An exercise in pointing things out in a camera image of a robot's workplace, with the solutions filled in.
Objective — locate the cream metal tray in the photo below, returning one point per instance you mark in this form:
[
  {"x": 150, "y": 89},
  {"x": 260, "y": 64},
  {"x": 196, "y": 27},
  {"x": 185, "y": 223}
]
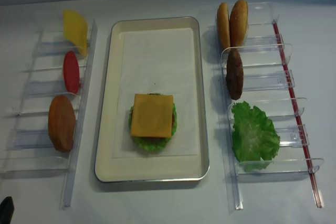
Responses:
[{"x": 147, "y": 168}]

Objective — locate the orange cheese slice on burger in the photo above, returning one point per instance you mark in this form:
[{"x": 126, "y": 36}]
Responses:
[{"x": 152, "y": 116}]

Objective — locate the red tomato slice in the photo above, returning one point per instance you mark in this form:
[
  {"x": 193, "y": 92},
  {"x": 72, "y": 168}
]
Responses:
[{"x": 71, "y": 72}]

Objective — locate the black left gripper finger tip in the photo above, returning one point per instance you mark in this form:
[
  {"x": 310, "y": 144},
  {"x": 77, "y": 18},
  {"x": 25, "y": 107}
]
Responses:
[{"x": 7, "y": 210}]

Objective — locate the sesame top bun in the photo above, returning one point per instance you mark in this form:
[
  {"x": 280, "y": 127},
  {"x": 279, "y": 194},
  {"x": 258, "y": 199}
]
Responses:
[{"x": 238, "y": 23}]

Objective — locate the white paper tray liner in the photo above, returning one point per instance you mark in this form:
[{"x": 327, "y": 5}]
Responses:
[{"x": 159, "y": 61}]

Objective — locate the clear acrylic right rack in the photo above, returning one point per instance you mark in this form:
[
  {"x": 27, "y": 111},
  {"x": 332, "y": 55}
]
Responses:
[{"x": 268, "y": 84}]

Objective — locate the clear acrylic left rack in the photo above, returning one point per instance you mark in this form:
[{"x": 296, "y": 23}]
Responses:
[{"x": 33, "y": 76}]

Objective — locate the green lettuce leaf in rack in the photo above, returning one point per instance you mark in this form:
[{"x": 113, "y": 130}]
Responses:
[{"x": 255, "y": 142}]

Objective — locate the orange-brown bun in left rack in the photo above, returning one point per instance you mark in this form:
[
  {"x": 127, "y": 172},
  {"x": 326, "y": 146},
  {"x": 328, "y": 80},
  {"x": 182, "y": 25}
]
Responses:
[{"x": 61, "y": 123}]

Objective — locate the brown meat patty in rack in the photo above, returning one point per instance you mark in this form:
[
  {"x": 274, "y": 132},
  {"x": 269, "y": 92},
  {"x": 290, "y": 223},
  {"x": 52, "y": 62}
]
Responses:
[{"x": 235, "y": 74}]

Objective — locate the green lettuce under burger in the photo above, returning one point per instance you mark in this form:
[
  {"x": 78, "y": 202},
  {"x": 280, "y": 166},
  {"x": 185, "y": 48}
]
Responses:
[{"x": 150, "y": 144}]

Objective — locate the pale bun half in rack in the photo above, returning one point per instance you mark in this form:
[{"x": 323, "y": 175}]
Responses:
[{"x": 223, "y": 25}]

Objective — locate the clear acrylic rack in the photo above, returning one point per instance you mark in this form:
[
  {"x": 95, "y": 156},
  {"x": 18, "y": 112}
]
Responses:
[
  {"x": 268, "y": 84},
  {"x": 33, "y": 76}
]

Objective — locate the yellow cheese slice in rack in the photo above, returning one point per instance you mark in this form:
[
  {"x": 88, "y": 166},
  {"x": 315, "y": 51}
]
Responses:
[{"x": 75, "y": 30}]

